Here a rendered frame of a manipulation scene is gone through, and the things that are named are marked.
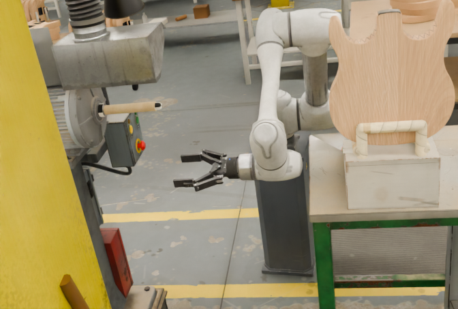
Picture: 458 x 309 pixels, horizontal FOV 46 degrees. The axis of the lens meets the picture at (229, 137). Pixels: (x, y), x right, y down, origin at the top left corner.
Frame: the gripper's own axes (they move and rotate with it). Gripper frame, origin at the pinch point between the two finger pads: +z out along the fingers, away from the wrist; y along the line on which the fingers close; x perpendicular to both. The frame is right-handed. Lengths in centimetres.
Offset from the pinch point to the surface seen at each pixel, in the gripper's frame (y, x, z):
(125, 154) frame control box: 23.1, -8.4, 29.0
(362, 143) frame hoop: -11, 15, -60
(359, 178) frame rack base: -13, 4, -59
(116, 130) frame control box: 24.8, 2.1, 30.2
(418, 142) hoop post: -11, 14, -76
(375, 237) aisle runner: 79, -116, -73
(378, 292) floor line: 35, -109, -70
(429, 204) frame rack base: -15, -6, -79
